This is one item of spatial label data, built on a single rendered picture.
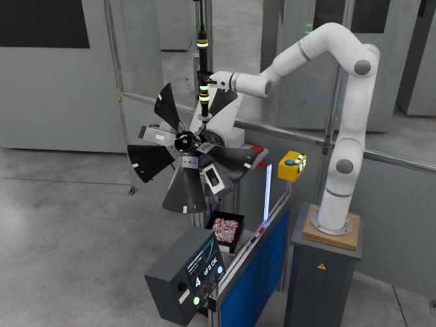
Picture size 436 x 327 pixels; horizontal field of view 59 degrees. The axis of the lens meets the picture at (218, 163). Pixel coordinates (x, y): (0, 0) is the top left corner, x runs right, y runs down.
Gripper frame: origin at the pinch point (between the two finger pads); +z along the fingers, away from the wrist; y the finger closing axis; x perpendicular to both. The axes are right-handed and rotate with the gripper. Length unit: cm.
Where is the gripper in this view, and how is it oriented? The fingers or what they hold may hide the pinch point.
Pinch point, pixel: (204, 75)
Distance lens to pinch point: 179.0
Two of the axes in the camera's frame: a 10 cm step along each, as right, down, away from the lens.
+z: -8.6, -2.6, 4.3
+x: -0.1, -8.5, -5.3
